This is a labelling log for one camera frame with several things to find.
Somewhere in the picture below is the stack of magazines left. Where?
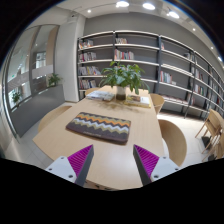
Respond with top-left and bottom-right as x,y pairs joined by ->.
86,90 -> 114,101

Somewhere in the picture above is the green potted plant on table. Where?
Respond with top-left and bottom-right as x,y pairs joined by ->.
99,61 -> 150,100

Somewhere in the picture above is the small plant by window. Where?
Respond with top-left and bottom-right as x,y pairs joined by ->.
12,92 -> 21,106

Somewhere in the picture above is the wooden folding chair right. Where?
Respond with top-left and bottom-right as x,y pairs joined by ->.
202,109 -> 224,151

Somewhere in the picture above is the small plant on ledge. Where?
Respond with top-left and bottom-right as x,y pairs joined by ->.
48,73 -> 62,87

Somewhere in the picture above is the grey low partition ledge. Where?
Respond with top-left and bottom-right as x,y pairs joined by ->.
11,85 -> 65,137

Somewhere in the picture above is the zigzag patterned folded towel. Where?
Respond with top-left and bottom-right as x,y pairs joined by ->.
66,112 -> 131,144

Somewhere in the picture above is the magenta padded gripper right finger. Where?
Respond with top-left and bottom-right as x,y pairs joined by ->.
133,145 -> 179,185

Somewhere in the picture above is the wooden chair far right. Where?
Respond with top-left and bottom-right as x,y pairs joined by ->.
150,93 -> 164,113

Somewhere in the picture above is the wooden chair near right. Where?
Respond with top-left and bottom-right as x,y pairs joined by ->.
159,119 -> 187,166

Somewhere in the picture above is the stack of books right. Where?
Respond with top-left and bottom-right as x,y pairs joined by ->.
124,95 -> 151,108

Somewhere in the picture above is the grey wall bookshelf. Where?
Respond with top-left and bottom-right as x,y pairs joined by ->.
77,30 -> 224,119

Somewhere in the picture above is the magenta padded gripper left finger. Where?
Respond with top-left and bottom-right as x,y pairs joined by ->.
46,145 -> 94,186

